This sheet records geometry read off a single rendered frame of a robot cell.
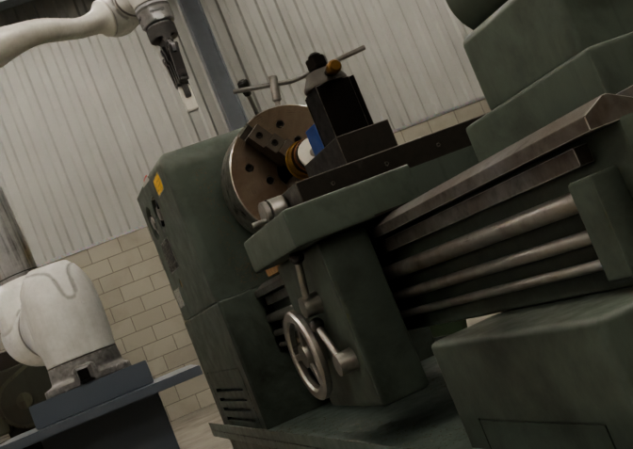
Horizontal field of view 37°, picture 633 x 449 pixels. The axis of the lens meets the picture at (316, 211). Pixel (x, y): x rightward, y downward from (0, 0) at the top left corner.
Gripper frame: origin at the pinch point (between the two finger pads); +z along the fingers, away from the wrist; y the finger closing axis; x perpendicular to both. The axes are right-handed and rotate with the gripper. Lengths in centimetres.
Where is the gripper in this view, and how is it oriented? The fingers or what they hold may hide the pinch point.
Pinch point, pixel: (188, 98)
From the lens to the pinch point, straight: 247.4
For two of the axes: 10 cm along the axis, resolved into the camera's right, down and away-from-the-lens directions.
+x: 8.9, -3.3, 3.2
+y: 2.7, -1.9, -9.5
